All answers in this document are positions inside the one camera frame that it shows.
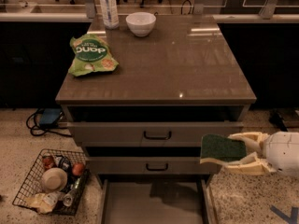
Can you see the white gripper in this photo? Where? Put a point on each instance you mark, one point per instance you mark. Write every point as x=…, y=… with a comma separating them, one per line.
x=282, y=153

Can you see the green and yellow sponge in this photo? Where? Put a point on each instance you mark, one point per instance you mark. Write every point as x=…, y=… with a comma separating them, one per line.
x=221, y=150

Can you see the grey bottom drawer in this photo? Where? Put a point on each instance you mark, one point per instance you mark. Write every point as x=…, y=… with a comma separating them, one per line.
x=156, y=200

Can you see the grey drawer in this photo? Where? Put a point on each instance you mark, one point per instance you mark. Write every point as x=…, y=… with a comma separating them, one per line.
x=150, y=126
x=148, y=161
x=156, y=200

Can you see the grey drawer cabinet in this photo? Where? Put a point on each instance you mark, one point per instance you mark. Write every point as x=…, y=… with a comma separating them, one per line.
x=184, y=61

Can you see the grey middle drawer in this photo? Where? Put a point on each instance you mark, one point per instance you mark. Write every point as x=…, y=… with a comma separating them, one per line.
x=148, y=161

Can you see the grey top drawer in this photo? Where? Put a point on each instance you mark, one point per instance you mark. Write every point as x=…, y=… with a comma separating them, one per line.
x=150, y=126

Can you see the white ceramic bowl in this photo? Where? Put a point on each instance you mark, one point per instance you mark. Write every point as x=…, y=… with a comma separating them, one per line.
x=141, y=23

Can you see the red apple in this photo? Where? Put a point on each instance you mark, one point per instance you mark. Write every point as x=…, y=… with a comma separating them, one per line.
x=78, y=168

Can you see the green chip bag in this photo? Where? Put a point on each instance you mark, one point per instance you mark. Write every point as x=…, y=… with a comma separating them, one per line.
x=92, y=55

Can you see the small clear bottle in basket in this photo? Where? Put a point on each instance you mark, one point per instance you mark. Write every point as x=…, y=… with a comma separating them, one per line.
x=70, y=196

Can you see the dark can in basket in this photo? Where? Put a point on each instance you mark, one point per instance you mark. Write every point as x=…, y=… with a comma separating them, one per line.
x=63, y=162

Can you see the tan upturned bowl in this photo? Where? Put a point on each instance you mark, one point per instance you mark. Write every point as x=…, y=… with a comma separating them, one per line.
x=55, y=179

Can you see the red soda can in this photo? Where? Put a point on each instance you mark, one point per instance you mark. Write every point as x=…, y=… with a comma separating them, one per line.
x=48, y=162

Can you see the blue power box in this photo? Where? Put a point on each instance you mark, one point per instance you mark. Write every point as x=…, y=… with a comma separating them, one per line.
x=50, y=117

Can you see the clear plastic water bottle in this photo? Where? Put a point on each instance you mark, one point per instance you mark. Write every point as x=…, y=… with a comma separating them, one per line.
x=109, y=13

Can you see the yellow snack bag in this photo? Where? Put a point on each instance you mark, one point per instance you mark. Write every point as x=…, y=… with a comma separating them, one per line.
x=43, y=203

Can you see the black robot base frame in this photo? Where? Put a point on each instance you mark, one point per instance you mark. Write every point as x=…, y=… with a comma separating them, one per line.
x=284, y=118

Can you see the black wire basket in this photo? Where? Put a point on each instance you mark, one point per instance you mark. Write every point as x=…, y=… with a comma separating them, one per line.
x=32, y=183

